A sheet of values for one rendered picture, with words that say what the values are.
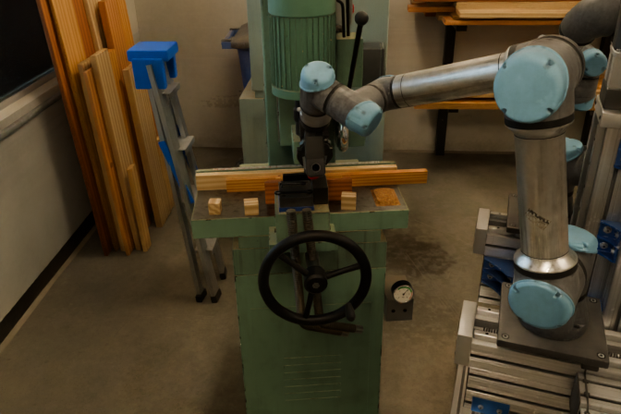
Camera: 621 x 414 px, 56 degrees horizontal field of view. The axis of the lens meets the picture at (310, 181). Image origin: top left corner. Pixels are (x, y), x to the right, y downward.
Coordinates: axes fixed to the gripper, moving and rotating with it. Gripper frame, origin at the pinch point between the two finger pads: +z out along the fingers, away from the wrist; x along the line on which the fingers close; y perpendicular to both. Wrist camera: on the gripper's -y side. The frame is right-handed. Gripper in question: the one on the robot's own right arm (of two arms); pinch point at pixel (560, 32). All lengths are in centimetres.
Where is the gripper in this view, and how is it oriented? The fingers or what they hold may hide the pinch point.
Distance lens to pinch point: 228.3
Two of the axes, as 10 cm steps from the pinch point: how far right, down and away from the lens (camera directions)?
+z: 0.8, -4.4, 8.9
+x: 9.9, -1.0, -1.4
